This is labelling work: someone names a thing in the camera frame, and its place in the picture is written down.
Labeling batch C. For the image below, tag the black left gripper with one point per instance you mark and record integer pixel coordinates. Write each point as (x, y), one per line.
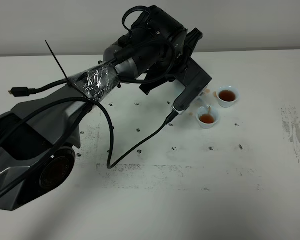
(185, 70)

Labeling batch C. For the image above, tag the light blue porcelain teapot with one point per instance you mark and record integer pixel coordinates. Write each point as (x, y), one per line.
(198, 98)

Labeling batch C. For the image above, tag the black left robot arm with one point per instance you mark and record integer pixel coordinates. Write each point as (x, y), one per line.
(38, 137)

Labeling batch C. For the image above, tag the far light blue teacup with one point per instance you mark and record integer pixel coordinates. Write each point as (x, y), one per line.
(227, 96)

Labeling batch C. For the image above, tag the light blue teacup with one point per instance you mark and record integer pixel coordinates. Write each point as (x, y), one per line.
(207, 116)
(227, 96)

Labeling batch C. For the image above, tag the near light blue teacup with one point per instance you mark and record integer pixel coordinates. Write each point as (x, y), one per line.
(207, 116)

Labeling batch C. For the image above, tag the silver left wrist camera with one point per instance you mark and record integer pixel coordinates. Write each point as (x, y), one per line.
(188, 94)

